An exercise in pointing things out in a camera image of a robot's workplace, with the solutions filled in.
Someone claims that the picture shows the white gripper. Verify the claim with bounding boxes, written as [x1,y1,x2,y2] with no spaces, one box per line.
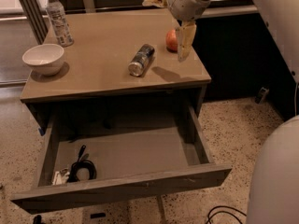
[142,0,210,62]

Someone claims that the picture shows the silver blue redbull can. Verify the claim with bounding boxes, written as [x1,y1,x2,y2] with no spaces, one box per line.
[128,44,155,77]

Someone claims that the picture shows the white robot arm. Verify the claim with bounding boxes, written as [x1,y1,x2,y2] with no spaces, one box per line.
[143,0,299,224]

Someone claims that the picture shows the grey cabinet with tan top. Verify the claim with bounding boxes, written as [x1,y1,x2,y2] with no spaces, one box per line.
[19,8,212,135]

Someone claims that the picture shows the open grey top drawer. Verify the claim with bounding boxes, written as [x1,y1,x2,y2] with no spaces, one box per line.
[11,105,232,214]

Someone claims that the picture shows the red apple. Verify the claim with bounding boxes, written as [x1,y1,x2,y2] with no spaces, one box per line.
[165,29,178,52]

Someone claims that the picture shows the clear plastic water bottle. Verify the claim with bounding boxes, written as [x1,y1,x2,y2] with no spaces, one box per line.
[46,0,74,47]

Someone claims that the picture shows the small dark floor device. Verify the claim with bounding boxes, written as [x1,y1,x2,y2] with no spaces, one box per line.
[255,87,269,104]

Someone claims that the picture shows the white ceramic bowl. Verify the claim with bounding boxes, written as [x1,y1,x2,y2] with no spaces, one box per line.
[22,44,64,76]

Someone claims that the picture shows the metal railing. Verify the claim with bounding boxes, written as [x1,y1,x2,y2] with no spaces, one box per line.
[20,0,261,48]

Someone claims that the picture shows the small white packet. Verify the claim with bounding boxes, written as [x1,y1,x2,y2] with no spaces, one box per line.
[52,169,70,185]

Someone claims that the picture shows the coiled black cable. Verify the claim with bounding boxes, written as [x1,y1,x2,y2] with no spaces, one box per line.
[66,145,97,183]

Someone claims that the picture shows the black floor cable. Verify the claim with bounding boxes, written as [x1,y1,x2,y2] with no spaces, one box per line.
[205,204,249,224]

